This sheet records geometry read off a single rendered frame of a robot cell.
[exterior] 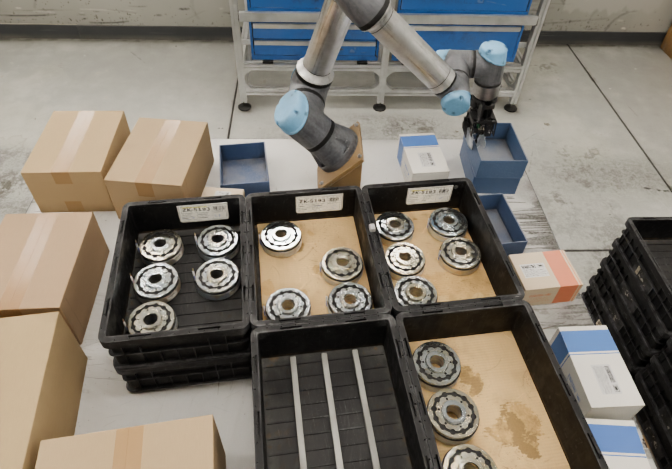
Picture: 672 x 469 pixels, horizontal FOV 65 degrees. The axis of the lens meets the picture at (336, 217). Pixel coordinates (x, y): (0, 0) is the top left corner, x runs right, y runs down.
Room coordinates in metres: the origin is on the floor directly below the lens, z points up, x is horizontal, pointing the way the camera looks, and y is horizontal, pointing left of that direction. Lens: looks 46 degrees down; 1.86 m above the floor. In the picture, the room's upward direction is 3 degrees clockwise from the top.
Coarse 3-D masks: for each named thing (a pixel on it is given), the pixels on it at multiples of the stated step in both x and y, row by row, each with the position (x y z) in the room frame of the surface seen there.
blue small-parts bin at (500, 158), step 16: (496, 128) 1.45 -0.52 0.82; (512, 128) 1.43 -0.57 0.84; (496, 144) 1.42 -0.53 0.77; (512, 144) 1.39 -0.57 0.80; (480, 160) 1.26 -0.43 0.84; (496, 160) 1.26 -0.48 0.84; (512, 160) 1.26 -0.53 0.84; (480, 176) 1.25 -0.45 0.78; (496, 176) 1.26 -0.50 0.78; (512, 176) 1.26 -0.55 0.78
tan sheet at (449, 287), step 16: (416, 224) 0.98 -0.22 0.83; (416, 240) 0.92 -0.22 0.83; (432, 240) 0.92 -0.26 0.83; (432, 256) 0.87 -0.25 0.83; (432, 272) 0.82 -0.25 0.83; (448, 272) 0.82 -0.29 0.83; (480, 272) 0.82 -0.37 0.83; (448, 288) 0.77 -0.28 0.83; (464, 288) 0.77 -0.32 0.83; (480, 288) 0.77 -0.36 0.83
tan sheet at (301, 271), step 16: (304, 224) 0.96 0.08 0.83; (320, 224) 0.96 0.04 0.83; (336, 224) 0.97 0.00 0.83; (352, 224) 0.97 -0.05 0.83; (304, 240) 0.90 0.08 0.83; (320, 240) 0.91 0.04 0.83; (336, 240) 0.91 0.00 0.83; (352, 240) 0.91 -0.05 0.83; (304, 256) 0.85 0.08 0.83; (320, 256) 0.85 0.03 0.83; (272, 272) 0.79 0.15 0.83; (288, 272) 0.80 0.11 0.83; (304, 272) 0.80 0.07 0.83; (320, 272) 0.80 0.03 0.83; (272, 288) 0.74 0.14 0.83; (304, 288) 0.75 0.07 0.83; (320, 288) 0.75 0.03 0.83; (368, 288) 0.76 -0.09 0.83; (320, 304) 0.71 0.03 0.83
